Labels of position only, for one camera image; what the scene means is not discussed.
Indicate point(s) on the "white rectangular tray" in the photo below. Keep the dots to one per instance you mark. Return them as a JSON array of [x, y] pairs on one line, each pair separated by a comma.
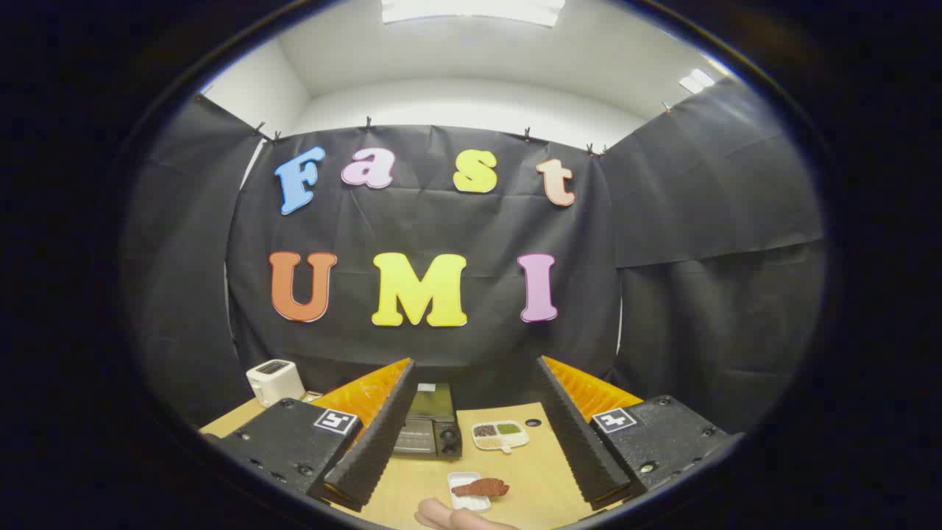
[[471, 504]]

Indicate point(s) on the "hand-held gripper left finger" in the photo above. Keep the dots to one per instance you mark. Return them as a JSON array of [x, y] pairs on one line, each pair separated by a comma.
[[375, 449]]

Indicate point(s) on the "large ceiling light panel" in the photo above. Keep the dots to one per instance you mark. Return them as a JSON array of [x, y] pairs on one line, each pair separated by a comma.
[[471, 10]]

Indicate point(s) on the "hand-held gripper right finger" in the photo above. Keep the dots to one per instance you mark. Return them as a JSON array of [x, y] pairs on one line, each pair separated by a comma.
[[578, 442]]

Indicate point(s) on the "small ceiling light panel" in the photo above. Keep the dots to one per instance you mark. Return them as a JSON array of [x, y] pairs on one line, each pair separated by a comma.
[[697, 81]]

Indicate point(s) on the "red meat steak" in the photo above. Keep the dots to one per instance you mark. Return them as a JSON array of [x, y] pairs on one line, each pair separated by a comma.
[[482, 487]]

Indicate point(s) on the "white divided dish with grains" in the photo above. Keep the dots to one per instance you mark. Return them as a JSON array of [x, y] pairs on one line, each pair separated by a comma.
[[508, 439]]

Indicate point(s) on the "black toaster oven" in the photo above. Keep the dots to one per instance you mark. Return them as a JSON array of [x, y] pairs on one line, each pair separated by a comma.
[[430, 427]]

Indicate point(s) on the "white bread toaster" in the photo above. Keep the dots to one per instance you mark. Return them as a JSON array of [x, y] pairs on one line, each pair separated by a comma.
[[276, 383]]

